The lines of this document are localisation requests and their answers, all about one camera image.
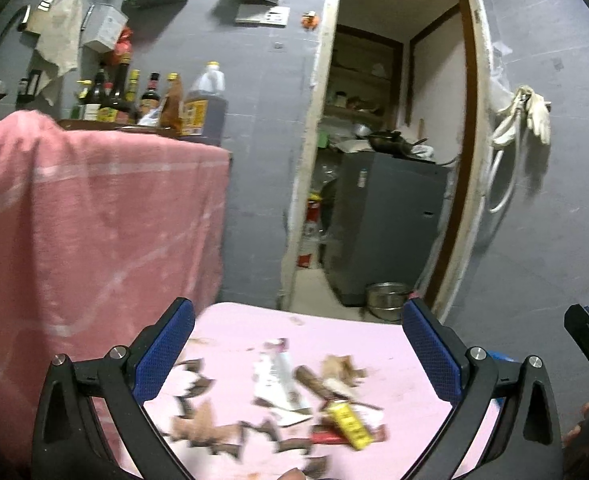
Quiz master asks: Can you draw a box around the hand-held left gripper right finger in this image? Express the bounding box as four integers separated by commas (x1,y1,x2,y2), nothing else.
402,297,563,480

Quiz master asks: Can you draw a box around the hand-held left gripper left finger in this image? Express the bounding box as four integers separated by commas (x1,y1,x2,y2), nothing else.
32,297,196,480

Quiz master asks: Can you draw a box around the yellow packet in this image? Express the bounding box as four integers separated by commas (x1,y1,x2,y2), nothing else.
325,402,378,451

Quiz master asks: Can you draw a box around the white printed wrapper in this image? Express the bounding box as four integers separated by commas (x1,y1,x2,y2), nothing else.
252,350,315,416

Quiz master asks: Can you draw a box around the person's right hand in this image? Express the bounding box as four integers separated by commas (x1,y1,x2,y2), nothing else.
562,400,589,448

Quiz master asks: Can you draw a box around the steel pot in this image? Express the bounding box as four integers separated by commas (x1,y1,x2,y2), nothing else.
365,282,415,322

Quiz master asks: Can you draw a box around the pink checked cloth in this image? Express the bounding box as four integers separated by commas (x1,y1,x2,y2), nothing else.
0,110,232,480

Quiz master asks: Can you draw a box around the grey washing machine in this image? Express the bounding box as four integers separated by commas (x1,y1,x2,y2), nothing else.
322,151,453,307

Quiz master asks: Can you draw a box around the red white bottle on floor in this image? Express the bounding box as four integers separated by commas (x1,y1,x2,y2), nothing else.
297,200,323,268

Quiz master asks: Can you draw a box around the black wok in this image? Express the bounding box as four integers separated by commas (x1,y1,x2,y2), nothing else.
365,130,428,157

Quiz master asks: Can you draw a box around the large oil jug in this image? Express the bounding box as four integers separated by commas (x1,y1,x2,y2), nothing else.
182,61,228,143

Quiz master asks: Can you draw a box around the dark bottle with yellow cap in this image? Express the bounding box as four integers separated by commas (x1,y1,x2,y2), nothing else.
125,69,142,123

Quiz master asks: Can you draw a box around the tall dark bottle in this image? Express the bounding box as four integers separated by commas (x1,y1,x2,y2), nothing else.
102,55,131,123

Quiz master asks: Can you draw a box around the small green bottle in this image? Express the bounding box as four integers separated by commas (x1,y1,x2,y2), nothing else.
72,80,88,121

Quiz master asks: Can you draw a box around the dark sauce bottle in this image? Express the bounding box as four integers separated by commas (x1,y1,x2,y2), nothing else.
82,67,109,121

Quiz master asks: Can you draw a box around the clear plastic bag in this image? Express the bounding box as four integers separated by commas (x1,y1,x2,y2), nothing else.
489,42,515,111

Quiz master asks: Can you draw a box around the wooden shelf unit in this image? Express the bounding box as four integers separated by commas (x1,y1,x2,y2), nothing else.
322,25,405,126

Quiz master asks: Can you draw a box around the red hanging bag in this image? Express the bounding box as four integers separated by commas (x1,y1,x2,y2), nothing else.
112,27,134,66

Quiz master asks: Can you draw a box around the hanging beige rag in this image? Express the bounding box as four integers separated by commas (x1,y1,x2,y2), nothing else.
27,0,84,106

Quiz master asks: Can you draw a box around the white hose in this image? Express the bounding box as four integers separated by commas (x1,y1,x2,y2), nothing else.
485,105,525,213

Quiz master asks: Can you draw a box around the wooden door frame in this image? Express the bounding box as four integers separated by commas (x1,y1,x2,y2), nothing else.
279,0,500,321

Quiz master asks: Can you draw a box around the white wall box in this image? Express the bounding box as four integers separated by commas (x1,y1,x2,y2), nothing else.
83,4,129,53

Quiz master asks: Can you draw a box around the wall socket plate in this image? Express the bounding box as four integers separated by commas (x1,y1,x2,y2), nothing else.
234,4,291,27

